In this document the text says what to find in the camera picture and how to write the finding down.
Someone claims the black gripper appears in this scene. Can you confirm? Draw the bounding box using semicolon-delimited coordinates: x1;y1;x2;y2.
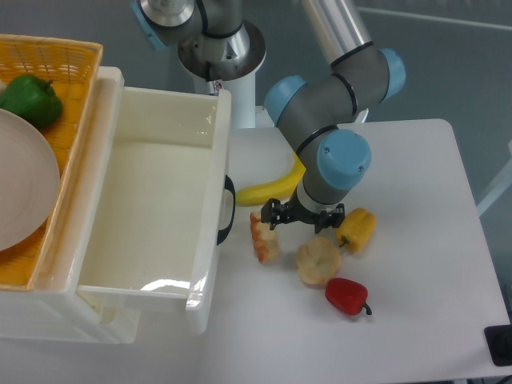
260;187;345;234

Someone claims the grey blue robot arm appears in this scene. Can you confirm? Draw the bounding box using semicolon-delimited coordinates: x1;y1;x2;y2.
132;1;406;231

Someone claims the round bread bun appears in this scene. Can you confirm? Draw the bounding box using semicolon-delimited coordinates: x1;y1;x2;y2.
296;237;342;286

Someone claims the yellow banana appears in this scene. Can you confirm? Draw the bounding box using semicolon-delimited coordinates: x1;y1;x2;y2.
236;154;306;206

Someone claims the yellow bell pepper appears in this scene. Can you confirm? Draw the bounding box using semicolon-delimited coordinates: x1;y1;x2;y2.
336;207;377;253

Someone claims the red bell pepper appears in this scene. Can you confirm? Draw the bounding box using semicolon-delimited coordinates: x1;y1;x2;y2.
325;278;373;316

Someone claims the white plastic drawer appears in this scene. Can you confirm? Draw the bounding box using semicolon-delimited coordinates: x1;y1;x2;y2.
77;87;234;334

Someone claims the white drawer cabinet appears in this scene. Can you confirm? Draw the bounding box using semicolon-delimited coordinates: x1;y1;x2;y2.
1;66;140;344

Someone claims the pink plate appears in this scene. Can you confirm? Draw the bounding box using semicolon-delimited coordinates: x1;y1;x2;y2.
1;110;60;250

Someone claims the black device at edge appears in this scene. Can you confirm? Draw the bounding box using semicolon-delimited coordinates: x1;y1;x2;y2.
484;324;512;366

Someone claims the yellow woven basket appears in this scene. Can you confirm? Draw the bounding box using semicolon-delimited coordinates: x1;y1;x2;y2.
1;34;103;292

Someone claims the green bell pepper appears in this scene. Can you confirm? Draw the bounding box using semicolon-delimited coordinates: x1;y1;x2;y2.
1;74;62;130

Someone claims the black drawer handle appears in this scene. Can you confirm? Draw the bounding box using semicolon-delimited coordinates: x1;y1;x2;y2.
217;175;236;245

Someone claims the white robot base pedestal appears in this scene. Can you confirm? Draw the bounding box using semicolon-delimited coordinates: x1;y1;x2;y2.
193;67;281;130

